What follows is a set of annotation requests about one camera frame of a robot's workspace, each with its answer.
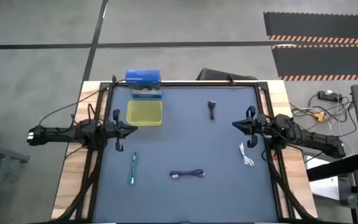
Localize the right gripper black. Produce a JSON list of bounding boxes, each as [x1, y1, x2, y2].
[[232, 105, 272, 149]]

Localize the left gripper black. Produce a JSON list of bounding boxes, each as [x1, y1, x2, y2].
[[103, 109, 139, 152]]

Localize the white USB-C cable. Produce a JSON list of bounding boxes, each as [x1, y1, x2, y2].
[[239, 142, 255, 167]]

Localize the short black USB-C cable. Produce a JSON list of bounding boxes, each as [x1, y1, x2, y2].
[[208, 100, 216, 121]]

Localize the teal USB-C cable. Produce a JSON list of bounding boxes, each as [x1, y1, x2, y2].
[[127, 151, 139, 185]]

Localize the long black USB-C cable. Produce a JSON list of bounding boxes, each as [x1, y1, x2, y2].
[[169, 169, 205, 179]]

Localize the yellow translucent plastic bin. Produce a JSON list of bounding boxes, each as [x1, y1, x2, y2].
[[126, 100, 163, 127]]

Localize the blue windowed cardboard box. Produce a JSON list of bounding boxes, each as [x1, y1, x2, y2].
[[125, 69, 163, 100]]

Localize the blue-grey table mat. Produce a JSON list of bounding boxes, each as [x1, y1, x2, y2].
[[92, 85, 280, 223]]

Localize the black power strip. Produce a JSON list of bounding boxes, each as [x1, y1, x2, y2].
[[318, 90, 343, 102]]

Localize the black hazard-striped floor mat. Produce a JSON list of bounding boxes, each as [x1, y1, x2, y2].
[[263, 11, 358, 45], [271, 44, 358, 82]]

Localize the black aluminium table frame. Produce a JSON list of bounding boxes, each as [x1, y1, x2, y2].
[[57, 79, 318, 224]]

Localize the black thin cable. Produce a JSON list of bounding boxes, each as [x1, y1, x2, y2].
[[38, 79, 127, 127]]

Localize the tangled floor cables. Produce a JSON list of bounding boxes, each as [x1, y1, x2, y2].
[[288, 92, 358, 139]]

